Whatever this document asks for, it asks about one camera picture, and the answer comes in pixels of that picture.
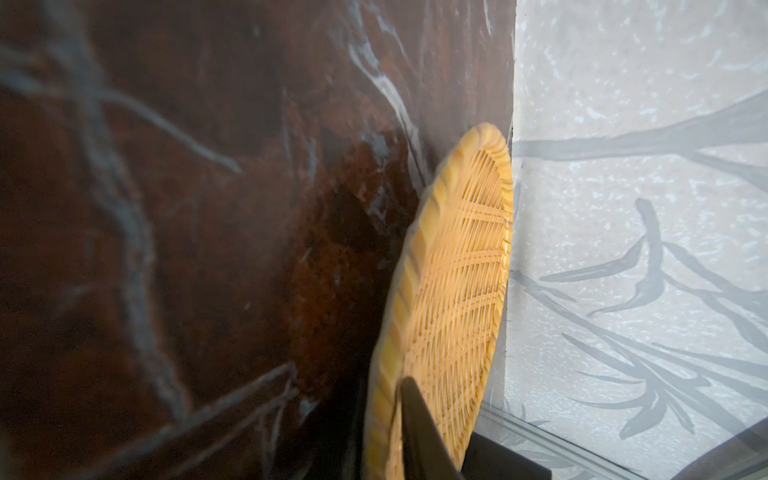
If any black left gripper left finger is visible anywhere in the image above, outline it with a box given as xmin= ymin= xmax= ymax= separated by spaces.
xmin=399 ymin=377 xmax=462 ymax=480

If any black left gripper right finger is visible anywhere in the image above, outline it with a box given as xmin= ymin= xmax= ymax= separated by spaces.
xmin=461 ymin=432 xmax=552 ymax=480

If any orange woven round plate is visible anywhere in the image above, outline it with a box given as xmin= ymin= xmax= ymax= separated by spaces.
xmin=361 ymin=123 xmax=514 ymax=479

